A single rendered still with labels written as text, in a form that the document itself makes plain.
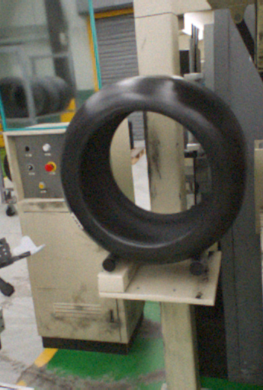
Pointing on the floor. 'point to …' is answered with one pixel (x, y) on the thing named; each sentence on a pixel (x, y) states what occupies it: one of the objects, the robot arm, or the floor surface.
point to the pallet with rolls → (135, 147)
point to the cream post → (167, 177)
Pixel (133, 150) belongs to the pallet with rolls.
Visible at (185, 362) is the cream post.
